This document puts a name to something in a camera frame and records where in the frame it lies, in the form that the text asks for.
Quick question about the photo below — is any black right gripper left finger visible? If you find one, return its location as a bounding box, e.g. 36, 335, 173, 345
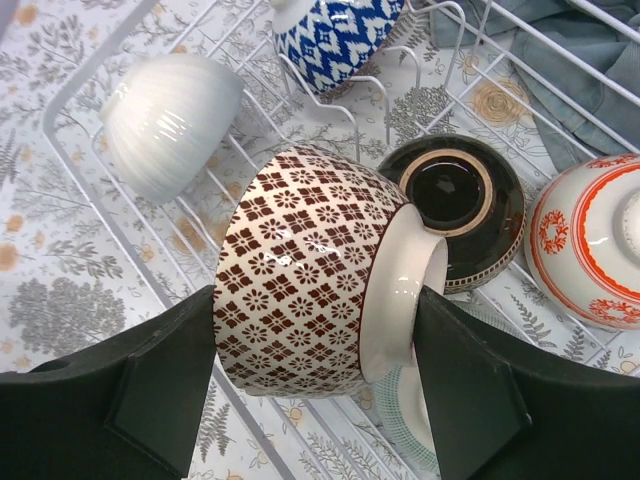
1, 286, 216, 479

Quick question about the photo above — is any pale green bowl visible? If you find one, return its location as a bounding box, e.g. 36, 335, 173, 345
372, 299, 526, 476

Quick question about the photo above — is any white wire dish rack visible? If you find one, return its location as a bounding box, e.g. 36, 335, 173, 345
42, 0, 640, 480

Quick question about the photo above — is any plain white ribbed bowl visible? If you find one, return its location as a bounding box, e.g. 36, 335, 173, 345
99, 53, 245, 205

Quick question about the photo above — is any light blue cloth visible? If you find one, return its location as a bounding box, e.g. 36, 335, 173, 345
460, 1, 639, 171

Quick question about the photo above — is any black glazed bowl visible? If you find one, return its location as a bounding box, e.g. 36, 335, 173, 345
378, 134, 526, 294

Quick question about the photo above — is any brown floral pattern bowl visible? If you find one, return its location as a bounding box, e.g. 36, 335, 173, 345
213, 145, 448, 398

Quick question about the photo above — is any orange white floral bowl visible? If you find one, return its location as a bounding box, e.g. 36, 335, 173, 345
524, 153, 639, 330

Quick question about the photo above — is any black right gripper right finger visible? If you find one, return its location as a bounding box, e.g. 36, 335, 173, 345
414, 287, 639, 479

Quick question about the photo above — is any blue white zigzag bowl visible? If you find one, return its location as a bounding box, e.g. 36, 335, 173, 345
269, 0, 405, 94

